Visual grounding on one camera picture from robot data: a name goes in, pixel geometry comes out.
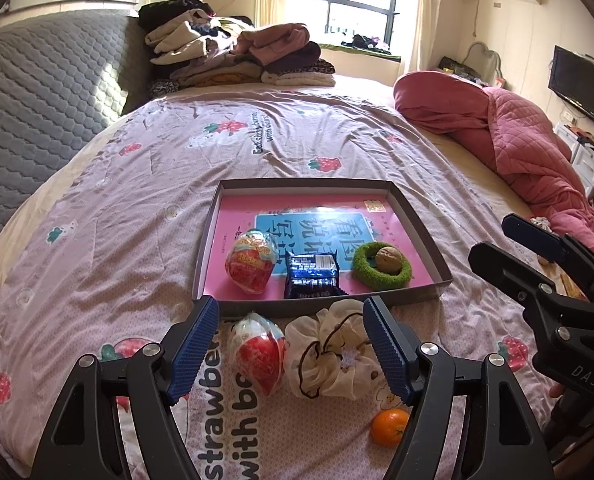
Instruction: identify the orange mandarin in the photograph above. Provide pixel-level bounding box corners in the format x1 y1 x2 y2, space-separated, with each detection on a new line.
370 408 409 448

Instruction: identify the brown walnut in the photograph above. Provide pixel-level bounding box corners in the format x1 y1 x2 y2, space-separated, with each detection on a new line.
374 246 403 275

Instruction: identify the cream scrunchie black cord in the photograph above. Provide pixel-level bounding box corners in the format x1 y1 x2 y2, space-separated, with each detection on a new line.
283 299 391 401

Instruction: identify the blue snack packet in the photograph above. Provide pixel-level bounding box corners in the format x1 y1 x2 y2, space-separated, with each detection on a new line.
284 252 347 299

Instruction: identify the pink quilted blanket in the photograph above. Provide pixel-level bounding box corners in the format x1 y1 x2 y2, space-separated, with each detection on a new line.
393 70 594 252

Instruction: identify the white drawer cabinet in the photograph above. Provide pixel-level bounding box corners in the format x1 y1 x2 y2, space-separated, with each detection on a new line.
554 122 594 198

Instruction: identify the strawberry print bed sheet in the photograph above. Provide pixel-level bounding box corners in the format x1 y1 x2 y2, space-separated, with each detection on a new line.
0 79 568 480

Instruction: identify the wrapped toy egg in tray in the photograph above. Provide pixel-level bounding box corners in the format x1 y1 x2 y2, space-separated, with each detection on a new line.
224 229 279 295

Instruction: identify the grey cardboard tray box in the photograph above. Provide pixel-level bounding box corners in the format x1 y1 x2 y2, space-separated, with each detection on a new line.
192 178 452 318

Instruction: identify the cream curtain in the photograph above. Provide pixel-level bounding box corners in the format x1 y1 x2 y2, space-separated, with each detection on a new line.
399 0 441 75

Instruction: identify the grey quilted headboard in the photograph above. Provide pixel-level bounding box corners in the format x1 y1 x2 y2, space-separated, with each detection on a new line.
0 10 151 233

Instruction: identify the pile of folded clothes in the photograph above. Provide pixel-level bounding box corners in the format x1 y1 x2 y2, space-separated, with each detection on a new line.
137 0 336 98

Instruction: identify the green fuzzy ring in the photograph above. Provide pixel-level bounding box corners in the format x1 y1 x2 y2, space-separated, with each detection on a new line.
351 240 413 291

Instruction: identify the black wall television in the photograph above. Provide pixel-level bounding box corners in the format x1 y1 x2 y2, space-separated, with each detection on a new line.
548 46 594 122

